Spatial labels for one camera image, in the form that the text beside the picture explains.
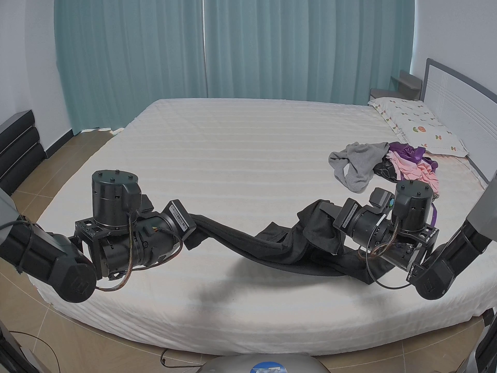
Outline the black long-sleeved top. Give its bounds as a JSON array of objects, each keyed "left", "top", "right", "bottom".
[{"left": 186, "top": 200, "right": 393, "bottom": 285}]

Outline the black cable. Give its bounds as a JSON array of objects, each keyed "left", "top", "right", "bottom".
[
  {"left": 364, "top": 247, "right": 414, "bottom": 290},
  {"left": 158, "top": 347, "right": 203, "bottom": 367}
]

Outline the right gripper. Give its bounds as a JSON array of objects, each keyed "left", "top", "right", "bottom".
[{"left": 333, "top": 198, "right": 393, "bottom": 249}]

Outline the bed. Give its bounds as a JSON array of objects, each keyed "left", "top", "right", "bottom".
[{"left": 29, "top": 58, "right": 497, "bottom": 357}]

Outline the white printed pillow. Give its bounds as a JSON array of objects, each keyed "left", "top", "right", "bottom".
[{"left": 368, "top": 97, "right": 470, "bottom": 157}]

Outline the black chest of drawers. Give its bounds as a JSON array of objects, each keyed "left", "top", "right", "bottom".
[{"left": 0, "top": 110, "right": 46, "bottom": 195}]

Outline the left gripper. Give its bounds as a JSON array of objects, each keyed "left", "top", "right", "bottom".
[{"left": 134, "top": 199, "right": 196, "bottom": 266}]

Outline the blue-green curtain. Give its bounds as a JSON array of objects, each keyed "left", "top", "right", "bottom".
[
  {"left": 204, "top": 0, "right": 414, "bottom": 106},
  {"left": 54, "top": 0, "right": 207, "bottom": 133}
]

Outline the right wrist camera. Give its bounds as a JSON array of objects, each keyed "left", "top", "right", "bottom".
[{"left": 368, "top": 187, "right": 396, "bottom": 213}]

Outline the grey garment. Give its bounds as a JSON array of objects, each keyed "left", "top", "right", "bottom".
[{"left": 328, "top": 141, "right": 390, "bottom": 193}]

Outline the grey bedside table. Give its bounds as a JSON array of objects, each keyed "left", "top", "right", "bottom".
[{"left": 370, "top": 70, "right": 424, "bottom": 102}]

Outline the pile of clothes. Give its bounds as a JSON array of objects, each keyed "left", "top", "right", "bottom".
[{"left": 374, "top": 141, "right": 442, "bottom": 228}]

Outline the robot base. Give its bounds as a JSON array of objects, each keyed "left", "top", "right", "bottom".
[{"left": 196, "top": 354, "right": 327, "bottom": 373}]

